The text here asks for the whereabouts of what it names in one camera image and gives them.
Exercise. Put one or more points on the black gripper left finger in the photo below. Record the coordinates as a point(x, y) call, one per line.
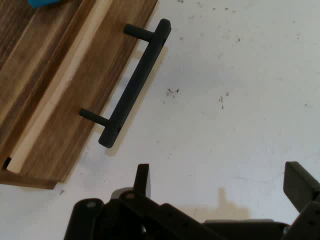
point(130, 217)

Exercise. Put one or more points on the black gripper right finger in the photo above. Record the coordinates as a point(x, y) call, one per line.
point(303, 190)

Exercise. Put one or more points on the wooden drawer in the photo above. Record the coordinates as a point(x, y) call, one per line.
point(82, 82)

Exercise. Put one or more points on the blue cardboard box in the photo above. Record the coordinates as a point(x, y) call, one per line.
point(42, 2)

